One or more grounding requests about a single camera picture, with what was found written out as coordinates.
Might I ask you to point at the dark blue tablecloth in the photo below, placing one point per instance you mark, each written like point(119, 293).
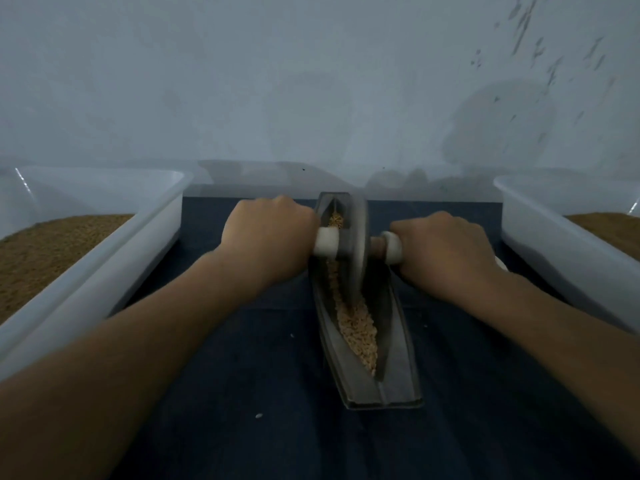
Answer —
point(260, 415)

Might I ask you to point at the small ground grain portion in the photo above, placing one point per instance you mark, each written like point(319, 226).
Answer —
point(355, 330)

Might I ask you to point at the white round plate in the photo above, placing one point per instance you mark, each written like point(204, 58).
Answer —
point(501, 263)

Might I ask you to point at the person's left hand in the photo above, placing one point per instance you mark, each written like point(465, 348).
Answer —
point(265, 240)

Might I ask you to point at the person's right forearm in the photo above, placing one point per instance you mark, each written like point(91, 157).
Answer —
point(570, 355)

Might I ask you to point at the boat-shaped metal grinding trough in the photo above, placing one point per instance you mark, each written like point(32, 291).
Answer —
point(395, 380)

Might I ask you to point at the white plastic tray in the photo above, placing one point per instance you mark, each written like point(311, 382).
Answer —
point(105, 260)
point(565, 250)

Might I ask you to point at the person's left forearm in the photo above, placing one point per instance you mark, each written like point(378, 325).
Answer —
point(110, 375)

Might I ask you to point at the person's right hand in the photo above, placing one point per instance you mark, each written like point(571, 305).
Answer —
point(445, 257)

